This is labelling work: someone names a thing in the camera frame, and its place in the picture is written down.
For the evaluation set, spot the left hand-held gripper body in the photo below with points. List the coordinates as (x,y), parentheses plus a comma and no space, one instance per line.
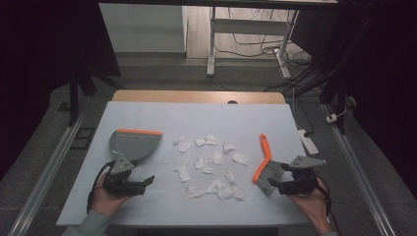
(123,187)

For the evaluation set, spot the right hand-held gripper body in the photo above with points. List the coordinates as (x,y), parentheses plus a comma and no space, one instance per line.
(300,178)

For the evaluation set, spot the grey dustpan with orange edge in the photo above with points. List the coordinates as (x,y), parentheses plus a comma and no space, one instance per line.
(136,144)

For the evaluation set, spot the orange hand brush grey bristles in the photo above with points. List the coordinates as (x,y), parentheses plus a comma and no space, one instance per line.
(265,164)

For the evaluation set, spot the group of white paper scraps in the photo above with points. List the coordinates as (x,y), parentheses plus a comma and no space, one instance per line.
(209,167)

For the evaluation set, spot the person's left hand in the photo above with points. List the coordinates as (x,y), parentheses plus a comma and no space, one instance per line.
(106,201)

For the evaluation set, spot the person's right hand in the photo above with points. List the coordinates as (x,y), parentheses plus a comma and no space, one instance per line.
(311,205)

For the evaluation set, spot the white power strip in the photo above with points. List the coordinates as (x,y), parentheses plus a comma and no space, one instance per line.
(308,142)

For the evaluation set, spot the small white plug adapter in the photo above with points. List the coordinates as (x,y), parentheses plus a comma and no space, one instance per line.
(331,118)

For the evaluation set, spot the white foam board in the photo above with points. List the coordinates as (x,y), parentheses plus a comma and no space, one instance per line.
(203,118)

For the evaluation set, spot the black stand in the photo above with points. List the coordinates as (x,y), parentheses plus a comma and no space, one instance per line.
(74,95)
(341,85)

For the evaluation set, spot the wooden table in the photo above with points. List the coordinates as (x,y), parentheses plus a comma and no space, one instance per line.
(196,96)

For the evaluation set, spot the dark curtain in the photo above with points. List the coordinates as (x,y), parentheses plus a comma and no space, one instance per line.
(387,82)
(39,49)

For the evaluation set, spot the white panel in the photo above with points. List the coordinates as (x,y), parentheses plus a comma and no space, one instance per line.
(144,28)

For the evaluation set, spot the black rectangular floor frame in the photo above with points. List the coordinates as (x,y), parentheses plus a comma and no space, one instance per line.
(82,138)

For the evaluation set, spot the aluminium rail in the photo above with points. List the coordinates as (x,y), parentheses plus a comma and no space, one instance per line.
(359,173)
(46,173)

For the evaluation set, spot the white metal desk frame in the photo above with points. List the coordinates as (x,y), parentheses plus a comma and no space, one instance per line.
(244,27)

